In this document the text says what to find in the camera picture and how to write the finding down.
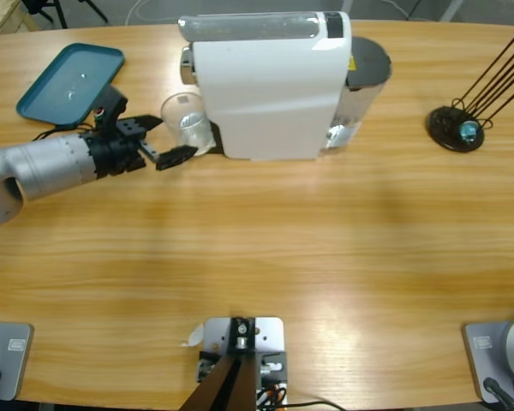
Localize clear water tank black lid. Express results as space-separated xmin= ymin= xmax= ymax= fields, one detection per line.
xmin=323 ymin=36 xmax=393 ymax=150

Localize teal plastic tray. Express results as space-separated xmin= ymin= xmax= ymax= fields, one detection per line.
xmin=15 ymin=42 xmax=125 ymax=128

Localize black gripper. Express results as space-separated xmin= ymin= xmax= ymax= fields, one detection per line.
xmin=87 ymin=114 xmax=198 ymax=179

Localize white paper tag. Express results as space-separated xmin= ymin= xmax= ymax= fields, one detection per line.
xmin=180 ymin=323 xmax=206 ymax=348

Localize white capsule coffee machine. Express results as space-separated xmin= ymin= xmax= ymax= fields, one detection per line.
xmin=177 ymin=10 xmax=353 ymax=163

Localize orange cable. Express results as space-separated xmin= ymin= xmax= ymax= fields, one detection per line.
xmin=256 ymin=384 xmax=288 ymax=406

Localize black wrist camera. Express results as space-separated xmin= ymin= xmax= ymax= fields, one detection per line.
xmin=94 ymin=85 xmax=129 ymax=137

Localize black drip tray metal grille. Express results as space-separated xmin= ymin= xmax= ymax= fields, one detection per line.
xmin=177 ymin=110 xmax=224 ymax=156

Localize black mount bracket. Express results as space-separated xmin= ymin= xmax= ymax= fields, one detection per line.
xmin=196 ymin=349 xmax=289 ymax=385

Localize dark camera post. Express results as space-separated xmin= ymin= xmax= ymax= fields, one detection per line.
xmin=179 ymin=316 xmax=258 ymax=411

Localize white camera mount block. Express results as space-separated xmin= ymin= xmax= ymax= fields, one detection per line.
xmin=201 ymin=316 xmax=289 ymax=406

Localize thin black camera cable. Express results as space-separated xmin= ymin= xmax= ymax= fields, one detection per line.
xmin=32 ymin=122 xmax=102 ymax=142

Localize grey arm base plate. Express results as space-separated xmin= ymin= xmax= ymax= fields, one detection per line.
xmin=461 ymin=315 xmax=514 ymax=404
xmin=0 ymin=321 xmax=34 ymax=402

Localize light wooden crate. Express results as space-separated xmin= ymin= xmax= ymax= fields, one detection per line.
xmin=0 ymin=0 xmax=40 ymax=39

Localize black capsule holder with rods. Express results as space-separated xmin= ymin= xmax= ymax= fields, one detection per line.
xmin=426 ymin=27 xmax=514 ymax=153

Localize black stand legs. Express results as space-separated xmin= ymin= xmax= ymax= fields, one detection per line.
xmin=23 ymin=0 xmax=109 ymax=30

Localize white floor cable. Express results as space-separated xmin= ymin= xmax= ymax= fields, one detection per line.
xmin=125 ymin=0 xmax=198 ymax=26

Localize clear drinking glass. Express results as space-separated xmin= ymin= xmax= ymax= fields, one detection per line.
xmin=160 ymin=92 xmax=213 ymax=158

